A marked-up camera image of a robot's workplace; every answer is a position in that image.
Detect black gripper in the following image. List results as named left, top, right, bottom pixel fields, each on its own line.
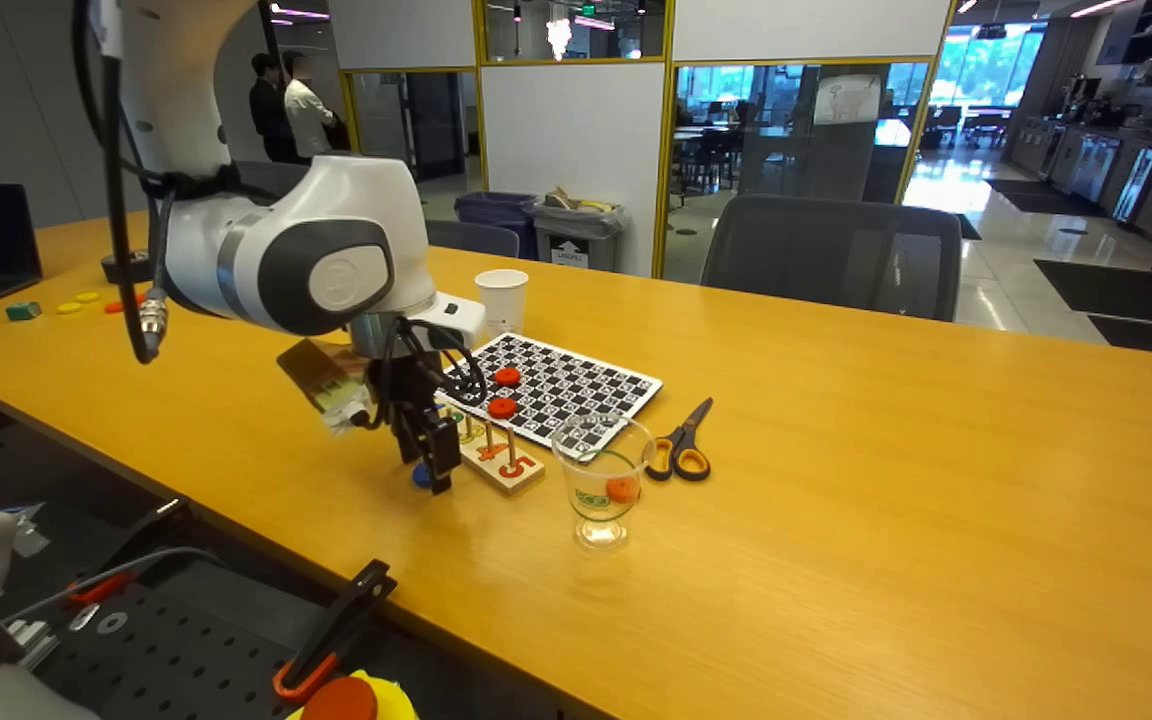
left=363, top=317, right=489, bottom=502

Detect clear plastic cup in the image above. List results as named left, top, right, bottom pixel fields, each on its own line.
left=548, top=415, right=656, bottom=554

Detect white paper cup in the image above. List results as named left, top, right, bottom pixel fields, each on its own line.
left=471, top=266, right=532, bottom=340

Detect wooden number puzzle board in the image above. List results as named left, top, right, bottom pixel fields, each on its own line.
left=451, top=409, right=548, bottom=497

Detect black white checkerboard marker board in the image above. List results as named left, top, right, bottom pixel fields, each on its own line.
left=437, top=327, right=667, bottom=464

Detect black orange bar clamp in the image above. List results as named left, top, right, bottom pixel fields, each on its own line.
left=62, top=497, right=187, bottom=617
left=269, top=557, right=401, bottom=710

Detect blue storage bin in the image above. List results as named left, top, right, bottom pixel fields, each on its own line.
left=451, top=190, right=543, bottom=262

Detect yellow emergency stop button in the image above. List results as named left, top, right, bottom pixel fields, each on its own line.
left=288, top=668, right=425, bottom=720

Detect grey storage bin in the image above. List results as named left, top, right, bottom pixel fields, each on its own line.
left=527, top=190, right=633, bottom=275

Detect black perforated breadboard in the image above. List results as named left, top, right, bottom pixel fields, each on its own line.
left=31, top=574, right=342, bottom=720

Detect white partition panel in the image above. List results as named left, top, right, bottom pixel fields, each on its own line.
left=477, top=61, right=673, bottom=279

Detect person in white shirt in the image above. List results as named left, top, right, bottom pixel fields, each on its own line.
left=275, top=45, right=343, bottom=159

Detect person in dark clothes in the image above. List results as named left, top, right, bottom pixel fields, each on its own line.
left=246, top=50, right=292, bottom=168

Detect large grey office chair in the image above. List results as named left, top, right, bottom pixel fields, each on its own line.
left=701, top=192, right=970, bottom=326

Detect white paper sign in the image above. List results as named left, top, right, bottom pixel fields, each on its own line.
left=811, top=67, right=889, bottom=131

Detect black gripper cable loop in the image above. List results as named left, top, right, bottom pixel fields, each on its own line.
left=427, top=331, right=493, bottom=409

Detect brown wrist camera box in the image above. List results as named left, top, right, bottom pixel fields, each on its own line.
left=274, top=338, right=382, bottom=431

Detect orange handled scissors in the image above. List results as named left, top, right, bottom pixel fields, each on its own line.
left=639, top=394, right=722, bottom=488

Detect thin grey cable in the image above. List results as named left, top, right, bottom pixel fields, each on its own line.
left=0, top=540, right=226, bottom=634

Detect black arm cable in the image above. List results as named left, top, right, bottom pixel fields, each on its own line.
left=71, top=0, right=169, bottom=370

